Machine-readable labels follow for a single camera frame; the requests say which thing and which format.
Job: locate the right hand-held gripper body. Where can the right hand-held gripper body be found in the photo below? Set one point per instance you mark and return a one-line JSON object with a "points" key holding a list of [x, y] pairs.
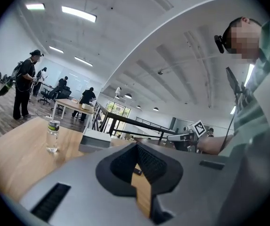
{"points": [[199, 129]]}

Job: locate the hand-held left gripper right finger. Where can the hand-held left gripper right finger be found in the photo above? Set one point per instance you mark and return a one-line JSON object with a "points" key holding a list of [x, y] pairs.
{"points": [[186, 185]]}

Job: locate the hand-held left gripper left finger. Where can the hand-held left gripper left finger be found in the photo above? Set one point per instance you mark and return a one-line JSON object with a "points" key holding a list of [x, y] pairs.
{"points": [[83, 187]]}

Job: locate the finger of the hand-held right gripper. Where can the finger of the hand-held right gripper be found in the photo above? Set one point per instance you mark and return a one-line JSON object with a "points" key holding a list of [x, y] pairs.
{"points": [[179, 137]]}

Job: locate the grey box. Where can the grey box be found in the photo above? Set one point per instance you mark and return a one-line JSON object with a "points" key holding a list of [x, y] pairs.
{"points": [[94, 141]]}

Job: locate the black rectangular box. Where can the black rectangular box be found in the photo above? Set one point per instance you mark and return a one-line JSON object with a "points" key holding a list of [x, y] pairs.
{"points": [[138, 172]]}

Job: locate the person's right forearm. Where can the person's right forearm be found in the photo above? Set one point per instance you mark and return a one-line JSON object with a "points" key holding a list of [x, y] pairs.
{"points": [[215, 145]]}

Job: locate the white plastic bin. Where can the white plastic bin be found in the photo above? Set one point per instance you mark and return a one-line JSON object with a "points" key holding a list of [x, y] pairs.
{"points": [[87, 106]]}

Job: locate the dark wooden table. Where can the dark wooden table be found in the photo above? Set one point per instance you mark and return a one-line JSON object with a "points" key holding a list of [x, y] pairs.
{"points": [[153, 142]]}

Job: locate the thin stair railing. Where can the thin stair railing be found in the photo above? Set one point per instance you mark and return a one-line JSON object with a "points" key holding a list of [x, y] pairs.
{"points": [[149, 121]]}

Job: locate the rectangular ceiling light panel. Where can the rectangular ceiling light panel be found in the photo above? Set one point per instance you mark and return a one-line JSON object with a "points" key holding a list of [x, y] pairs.
{"points": [[233, 110], [79, 14], [56, 49], [83, 61], [249, 75], [35, 6]]}

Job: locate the black metal railing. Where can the black metal railing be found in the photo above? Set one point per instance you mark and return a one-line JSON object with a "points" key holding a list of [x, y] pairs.
{"points": [[134, 121]]}

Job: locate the person's green printed t-shirt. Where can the person's green printed t-shirt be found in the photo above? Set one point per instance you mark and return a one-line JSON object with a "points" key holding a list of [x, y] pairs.
{"points": [[255, 116]]}

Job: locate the clear water bottle green band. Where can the clear water bottle green band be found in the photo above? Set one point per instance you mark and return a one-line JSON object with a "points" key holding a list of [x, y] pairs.
{"points": [[52, 135]]}

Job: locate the black chest-mounted display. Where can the black chest-mounted display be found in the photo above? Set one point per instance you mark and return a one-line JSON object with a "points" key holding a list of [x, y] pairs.
{"points": [[233, 79]]}

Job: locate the large glass window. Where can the large glass window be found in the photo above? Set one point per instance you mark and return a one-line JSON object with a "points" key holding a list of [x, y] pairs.
{"points": [[117, 108]]}

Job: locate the light wooden table white legs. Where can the light wooden table white legs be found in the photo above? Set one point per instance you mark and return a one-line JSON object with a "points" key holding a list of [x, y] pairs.
{"points": [[71, 103], [19, 154]]}

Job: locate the black office chair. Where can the black office chair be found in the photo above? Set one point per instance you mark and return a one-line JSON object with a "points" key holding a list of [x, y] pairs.
{"points": [[65, 93], [46, 95]]}

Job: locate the person's head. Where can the person's head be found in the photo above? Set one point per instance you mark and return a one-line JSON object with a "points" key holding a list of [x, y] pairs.
{"points": [[243, 41]]}

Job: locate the green black pouch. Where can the green black pouch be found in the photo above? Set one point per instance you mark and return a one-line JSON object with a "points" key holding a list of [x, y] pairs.
{"points": [[6, 87]]}

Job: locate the white camera on pole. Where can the white camera on pole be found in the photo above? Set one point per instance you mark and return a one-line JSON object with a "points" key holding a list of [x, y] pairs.
{"points": [[118, 89]]}

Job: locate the black head-mounted camera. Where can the black head-mounted camera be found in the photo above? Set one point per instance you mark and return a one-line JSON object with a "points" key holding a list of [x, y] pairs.
{"points": [[219, 45]]}

